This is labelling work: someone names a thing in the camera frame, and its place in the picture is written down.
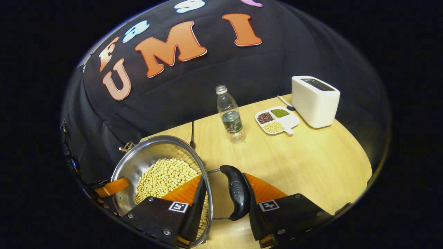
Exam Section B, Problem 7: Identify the stainless steel pot black handle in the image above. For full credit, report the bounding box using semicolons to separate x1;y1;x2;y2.
111;135;251;248

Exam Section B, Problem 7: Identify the white divided plate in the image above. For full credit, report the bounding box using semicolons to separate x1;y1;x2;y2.
255;106;300;135

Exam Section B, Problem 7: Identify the white toaster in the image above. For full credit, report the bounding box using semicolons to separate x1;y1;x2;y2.
291;75;341;129

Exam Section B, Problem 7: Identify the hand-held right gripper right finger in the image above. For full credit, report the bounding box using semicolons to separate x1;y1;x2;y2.
242;172;352;248

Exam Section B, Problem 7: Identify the portion of yellow beans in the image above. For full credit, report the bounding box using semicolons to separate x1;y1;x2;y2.
264;121;285;133

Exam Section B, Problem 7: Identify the clear plastic water bottle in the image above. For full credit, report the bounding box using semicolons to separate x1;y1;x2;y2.
216;85;246;144

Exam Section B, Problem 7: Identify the white spoon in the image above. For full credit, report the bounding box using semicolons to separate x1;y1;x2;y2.
277;95;296;111

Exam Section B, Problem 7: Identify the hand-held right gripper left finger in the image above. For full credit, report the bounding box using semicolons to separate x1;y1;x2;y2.
121;175;208;248

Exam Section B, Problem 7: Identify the heap of soybeans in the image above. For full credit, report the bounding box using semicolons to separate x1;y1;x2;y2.
133;157;210;239

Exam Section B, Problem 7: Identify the black backdrop cloth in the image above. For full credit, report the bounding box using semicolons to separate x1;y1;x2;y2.
61;0;391;184

